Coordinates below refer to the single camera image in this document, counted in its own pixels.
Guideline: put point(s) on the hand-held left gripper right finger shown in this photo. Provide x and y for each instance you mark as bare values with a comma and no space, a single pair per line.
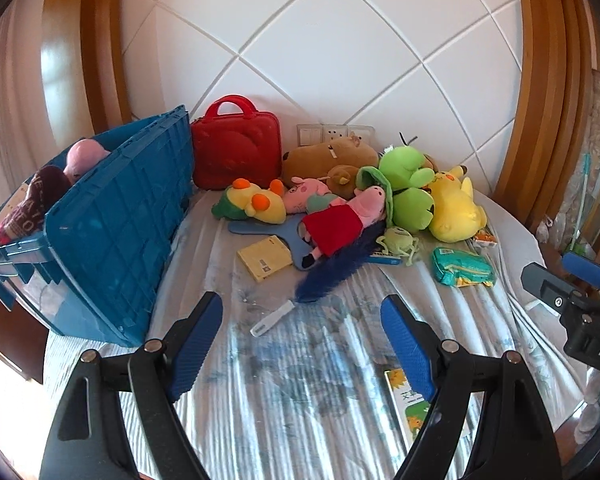
407,350

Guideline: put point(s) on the maroon knitted cloth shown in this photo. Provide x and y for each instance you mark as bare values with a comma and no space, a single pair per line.
35,200

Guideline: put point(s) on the small green frog plush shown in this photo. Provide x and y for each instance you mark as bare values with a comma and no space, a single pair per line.
397,240

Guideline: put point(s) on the dark wooden furniture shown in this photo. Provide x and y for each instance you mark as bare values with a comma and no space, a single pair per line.
5,330

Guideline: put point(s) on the red hard case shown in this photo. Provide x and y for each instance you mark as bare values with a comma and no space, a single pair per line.
235,150

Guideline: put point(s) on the yellow duck plush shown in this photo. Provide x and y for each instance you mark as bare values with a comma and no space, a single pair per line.
260,205

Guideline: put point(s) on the brown capybara plush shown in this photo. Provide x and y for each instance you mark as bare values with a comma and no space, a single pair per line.
320,155

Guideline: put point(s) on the pink plush toy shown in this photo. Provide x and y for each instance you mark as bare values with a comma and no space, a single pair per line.
82,155

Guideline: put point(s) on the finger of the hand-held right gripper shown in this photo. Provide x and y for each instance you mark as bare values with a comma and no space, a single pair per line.
582,267
547,287

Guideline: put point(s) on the green tissue pack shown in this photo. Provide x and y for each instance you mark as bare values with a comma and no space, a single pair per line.
460,266

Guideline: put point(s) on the small brown plush toy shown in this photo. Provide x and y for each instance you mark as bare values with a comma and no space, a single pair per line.
342,177

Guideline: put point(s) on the blue plastic crate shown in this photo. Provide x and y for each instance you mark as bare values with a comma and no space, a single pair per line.
120,220

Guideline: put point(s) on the white wall socket panel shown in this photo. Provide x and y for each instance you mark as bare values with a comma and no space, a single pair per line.
330,132

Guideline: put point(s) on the yellow mouse plush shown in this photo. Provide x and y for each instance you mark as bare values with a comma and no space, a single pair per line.
452,205

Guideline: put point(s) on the tan plush toy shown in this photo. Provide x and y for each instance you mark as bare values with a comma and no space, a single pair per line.
431,162

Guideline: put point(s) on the blue furry tail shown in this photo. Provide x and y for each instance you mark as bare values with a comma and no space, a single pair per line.
330,272

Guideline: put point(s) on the green and yellow picture book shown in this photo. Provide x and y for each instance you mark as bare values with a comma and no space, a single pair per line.
402,390

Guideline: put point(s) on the green bug plush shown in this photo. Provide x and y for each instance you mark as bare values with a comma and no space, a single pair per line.
405,170

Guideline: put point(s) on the yellow notepad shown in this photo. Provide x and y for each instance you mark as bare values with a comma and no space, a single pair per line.
265,260

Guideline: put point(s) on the wooden headboard frame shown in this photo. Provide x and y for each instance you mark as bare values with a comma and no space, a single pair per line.
545,85
90,35

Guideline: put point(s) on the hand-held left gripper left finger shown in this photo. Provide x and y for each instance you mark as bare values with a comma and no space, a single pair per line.
195,345

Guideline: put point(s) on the small orange card pack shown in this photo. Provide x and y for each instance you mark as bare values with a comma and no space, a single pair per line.
485,236

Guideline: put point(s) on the small pink pig plush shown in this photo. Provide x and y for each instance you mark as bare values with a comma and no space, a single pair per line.
302,195

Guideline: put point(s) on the small white plastic tool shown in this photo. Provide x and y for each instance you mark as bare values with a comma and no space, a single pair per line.
272,318

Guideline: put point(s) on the flat blue plastic hanger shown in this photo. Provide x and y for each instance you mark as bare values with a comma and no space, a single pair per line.
260,230

